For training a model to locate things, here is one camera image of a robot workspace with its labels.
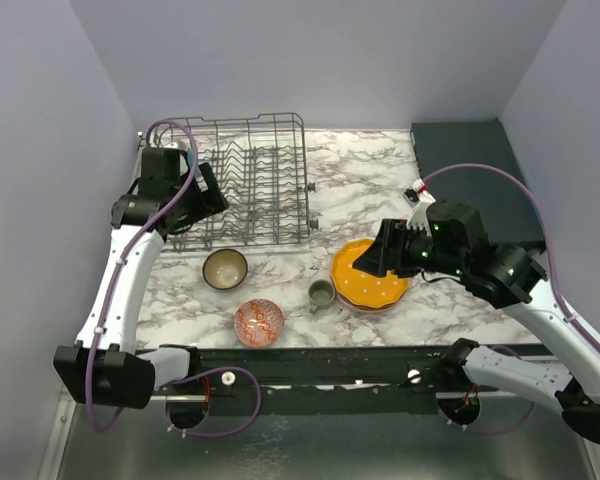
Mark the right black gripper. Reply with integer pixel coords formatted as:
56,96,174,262
351,217,465,278

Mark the orange polka dot plate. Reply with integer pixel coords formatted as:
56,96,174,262
330,238,410,308

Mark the grey wire dish rack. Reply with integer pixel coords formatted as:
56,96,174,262
151,112,317,253

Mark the blue floral mug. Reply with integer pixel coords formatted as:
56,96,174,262
169,140,200,176

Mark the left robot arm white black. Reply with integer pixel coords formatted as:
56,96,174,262
53,145,229,409

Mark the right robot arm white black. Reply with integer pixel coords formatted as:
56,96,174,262
353,200,600,444

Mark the small grey cup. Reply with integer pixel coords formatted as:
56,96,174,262
308,279,336,314

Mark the dark brown cream bowl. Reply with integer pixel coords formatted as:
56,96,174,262
202,248,249,291

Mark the red patterned bowl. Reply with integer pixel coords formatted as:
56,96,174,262
233,299,284,348

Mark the dark blue flat box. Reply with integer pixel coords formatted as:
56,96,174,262
411,119,545,252

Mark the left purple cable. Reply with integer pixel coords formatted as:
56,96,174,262
87,118,200,434

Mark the purple cable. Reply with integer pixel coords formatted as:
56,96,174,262
419,162,600,435
87,118,200,434

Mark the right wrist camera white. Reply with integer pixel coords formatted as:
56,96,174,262
402,179,436,228

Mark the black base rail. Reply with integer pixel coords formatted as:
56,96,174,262
189,346,471,416

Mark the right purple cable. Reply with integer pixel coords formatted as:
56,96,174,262
419,162,600,435

